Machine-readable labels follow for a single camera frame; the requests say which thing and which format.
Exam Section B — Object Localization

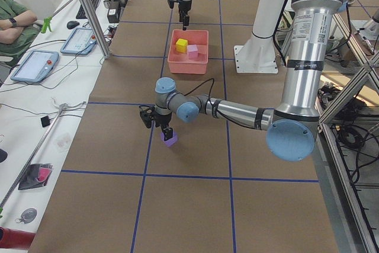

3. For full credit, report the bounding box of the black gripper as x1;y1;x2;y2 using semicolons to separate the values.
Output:
178;0;192;30
155;113;173;140

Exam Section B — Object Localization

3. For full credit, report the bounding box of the purple foam cube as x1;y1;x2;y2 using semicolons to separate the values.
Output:
160;131;178;147

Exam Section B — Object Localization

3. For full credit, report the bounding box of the yellow foam cube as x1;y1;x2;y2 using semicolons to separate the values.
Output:
175;38;188;53

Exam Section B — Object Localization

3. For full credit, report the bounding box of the pink foam cube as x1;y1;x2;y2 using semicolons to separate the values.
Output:
187;44;198;59

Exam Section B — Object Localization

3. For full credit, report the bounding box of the pink plastic bin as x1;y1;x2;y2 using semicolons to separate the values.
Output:
168;30;208;75

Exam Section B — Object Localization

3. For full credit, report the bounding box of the black keyboard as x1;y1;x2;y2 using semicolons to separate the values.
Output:
75;0;102;19

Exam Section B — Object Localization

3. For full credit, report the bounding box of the far teach pendant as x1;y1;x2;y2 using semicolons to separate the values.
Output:
60;27;97;55

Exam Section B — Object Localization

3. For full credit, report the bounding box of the teach pendant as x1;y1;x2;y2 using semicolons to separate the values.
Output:
11;50;59;83
60;27;97;55

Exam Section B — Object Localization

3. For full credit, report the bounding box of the aluminium rod on table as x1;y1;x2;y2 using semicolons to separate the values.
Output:
1;103;69;212

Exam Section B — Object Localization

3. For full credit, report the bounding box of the black computer mouse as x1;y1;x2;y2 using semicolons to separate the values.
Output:
66;21;80;30

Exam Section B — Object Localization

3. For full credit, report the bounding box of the green clamp tool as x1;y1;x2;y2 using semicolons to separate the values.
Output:
41;17;52;34

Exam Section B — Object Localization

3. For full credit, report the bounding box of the pink and grey pouch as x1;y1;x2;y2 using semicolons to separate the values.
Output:
18;164;53;190

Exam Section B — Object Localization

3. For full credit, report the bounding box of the near teach pendant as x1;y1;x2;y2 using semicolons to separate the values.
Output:
11;50;59;83

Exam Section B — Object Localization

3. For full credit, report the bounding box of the round metal disc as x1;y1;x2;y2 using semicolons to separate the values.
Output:
15;207;37;224

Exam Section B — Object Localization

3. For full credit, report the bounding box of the seated person green shirt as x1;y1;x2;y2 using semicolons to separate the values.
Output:
1;0;39;67

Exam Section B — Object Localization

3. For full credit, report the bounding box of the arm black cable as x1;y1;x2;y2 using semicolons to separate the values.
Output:
186;78;276;129

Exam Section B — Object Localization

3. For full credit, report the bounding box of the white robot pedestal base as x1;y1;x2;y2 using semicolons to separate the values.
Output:
234;0;287;74

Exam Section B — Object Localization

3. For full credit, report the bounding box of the aluminium frame post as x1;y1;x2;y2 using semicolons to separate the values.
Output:
79;0;110;59

